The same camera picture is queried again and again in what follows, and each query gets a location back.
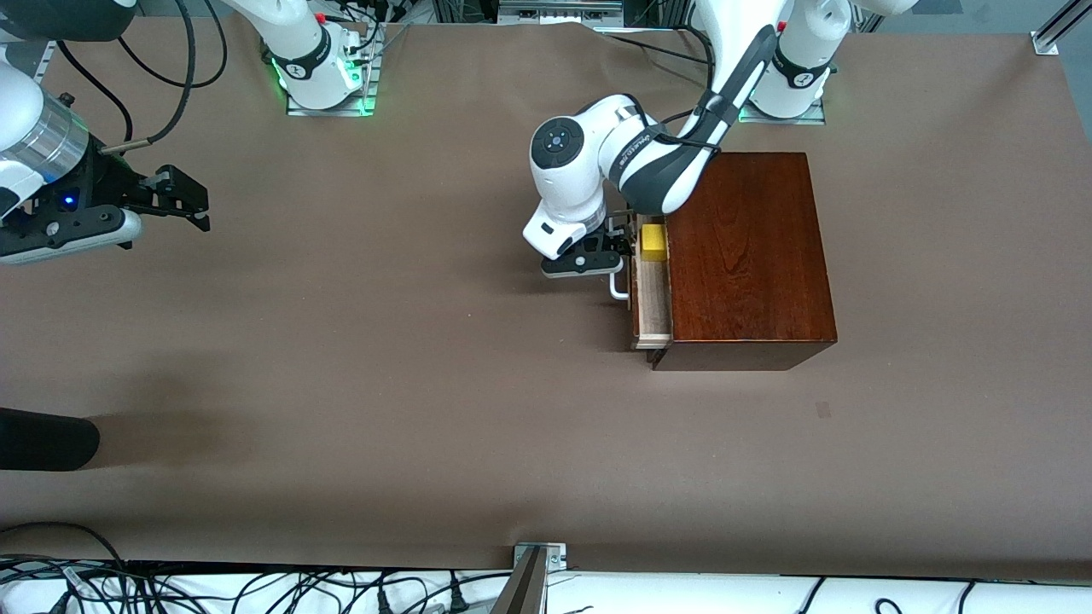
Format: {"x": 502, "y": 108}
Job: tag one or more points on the grey metal strut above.
{"x": 522, "y": 588}

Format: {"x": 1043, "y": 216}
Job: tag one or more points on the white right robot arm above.
{"x": 299, "y": 34}

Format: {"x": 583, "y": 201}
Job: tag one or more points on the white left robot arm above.
{"x": 563, "y": 183}

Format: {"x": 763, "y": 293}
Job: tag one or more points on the silver control box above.
{"x": 559, "y": 10}

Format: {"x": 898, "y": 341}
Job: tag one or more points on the brown paper table cover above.
{"x": 384, "y": 341}

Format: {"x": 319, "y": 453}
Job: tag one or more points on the yellow block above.
{"x": 653, "y": 243}

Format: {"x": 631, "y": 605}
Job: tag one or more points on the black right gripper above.
{"x": 109, "y": 184}

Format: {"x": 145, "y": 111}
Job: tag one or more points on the dark brown wooden cabinet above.
{"x": 751, "y": 256}

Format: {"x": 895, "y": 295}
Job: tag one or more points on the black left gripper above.
{"x": 618, "y": 232}

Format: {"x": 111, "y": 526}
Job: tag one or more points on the silver metal bracket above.
{"x": 554, "y": 554}

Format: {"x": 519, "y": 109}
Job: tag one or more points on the short aluminium profile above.
{"x": 1058, "y": 30}

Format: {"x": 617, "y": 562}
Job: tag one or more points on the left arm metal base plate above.
{"x": 781, "y": 120}

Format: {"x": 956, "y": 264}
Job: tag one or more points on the black ribbed foam cylinder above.
{"x": 43, "y": 439}

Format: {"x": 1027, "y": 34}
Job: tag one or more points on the perforated aluminium rail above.
{"x": 30, "y": 60}

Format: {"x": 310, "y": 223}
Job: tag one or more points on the black power plug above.
{"x": 458, "y": 602}
{"x": 385, "y": 602}

